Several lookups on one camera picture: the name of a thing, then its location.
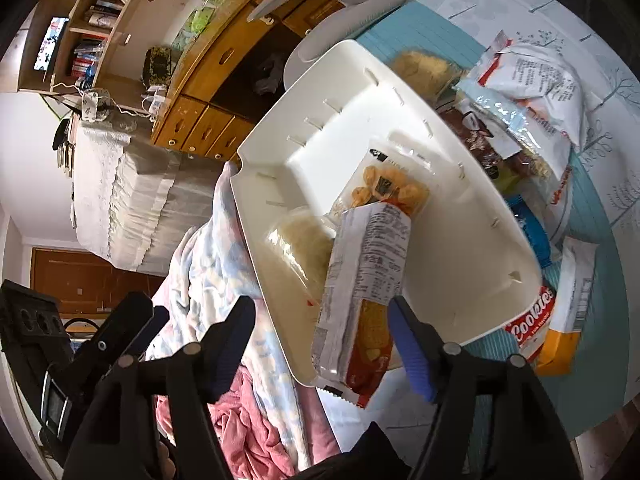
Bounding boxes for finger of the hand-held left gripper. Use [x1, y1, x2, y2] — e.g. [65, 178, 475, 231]
[75, 291, 169, 397]

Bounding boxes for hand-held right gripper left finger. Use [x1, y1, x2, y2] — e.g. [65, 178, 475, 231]
[65, 296, 257, 480]

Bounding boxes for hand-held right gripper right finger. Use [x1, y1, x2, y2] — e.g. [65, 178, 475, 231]
[389, 299, 571, 480]

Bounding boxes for white red yellow snack packet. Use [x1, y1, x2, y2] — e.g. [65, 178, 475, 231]
[310, 202, 413, 408]

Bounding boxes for white plastic bin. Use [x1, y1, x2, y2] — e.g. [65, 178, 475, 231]
[227, 39, 543, 388]

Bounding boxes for orange and white snack packet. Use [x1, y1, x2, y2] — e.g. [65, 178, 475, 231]
[535, 237, 598, 378]

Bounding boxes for light blue snack packet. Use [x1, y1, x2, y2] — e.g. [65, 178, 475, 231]
[457, 77, 543, 151]

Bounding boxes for white packet with red edges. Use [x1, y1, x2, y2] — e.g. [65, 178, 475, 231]
[472, 30, 588, 148]

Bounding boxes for clear packet of yellow snacks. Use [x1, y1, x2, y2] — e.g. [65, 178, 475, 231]
[332, 147, 432, 221]

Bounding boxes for brown wooden door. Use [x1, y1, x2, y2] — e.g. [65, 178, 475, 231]
[30, 247, 166, 318]

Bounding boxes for pink blanket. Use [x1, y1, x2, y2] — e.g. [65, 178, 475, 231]
[155, 365, 341, 480]

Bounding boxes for light blue floral blanket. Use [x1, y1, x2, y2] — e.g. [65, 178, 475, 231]
[145, 160, 331, 476]

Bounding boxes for red cookie packet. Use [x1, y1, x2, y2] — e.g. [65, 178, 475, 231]
[502, 285, 558, 366]

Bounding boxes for white lace cloth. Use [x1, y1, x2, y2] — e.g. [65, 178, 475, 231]
[72, 120, 221, 276]

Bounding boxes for clear rice cracker packet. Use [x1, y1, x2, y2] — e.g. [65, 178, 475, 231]
[265, 205, 338, 306]

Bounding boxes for white packet with red lettering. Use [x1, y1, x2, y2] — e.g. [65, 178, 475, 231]
[520, 160, 576, 241]

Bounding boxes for wooden desk with drawers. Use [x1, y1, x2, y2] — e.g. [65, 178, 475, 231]
[150, 0, 351, 161]

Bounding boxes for brown snack packet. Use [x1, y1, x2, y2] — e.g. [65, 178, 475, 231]
[440, 105, 523, 181]

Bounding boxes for dark patterned box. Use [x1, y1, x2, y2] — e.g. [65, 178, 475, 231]
[142, 46, 183, 88]

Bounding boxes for dark cloth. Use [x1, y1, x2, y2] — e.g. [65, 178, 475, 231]
[252, 52, 291, 96]

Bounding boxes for beige rice cake snack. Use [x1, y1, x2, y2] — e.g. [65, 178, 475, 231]
[390, 50, 468, 101]

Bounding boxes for small monitor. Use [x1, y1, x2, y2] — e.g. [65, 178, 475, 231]
[32, 16, 70, 72]

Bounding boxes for green patterned packets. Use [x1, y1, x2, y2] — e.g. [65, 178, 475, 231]
[170, 0, 233, 53]

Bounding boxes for teal table mat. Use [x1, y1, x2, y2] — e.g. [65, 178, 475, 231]
[355, 0, 621, 461]

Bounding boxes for white tree print tablecloth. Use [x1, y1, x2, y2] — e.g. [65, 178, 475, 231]
[320, 0, 640, 480]

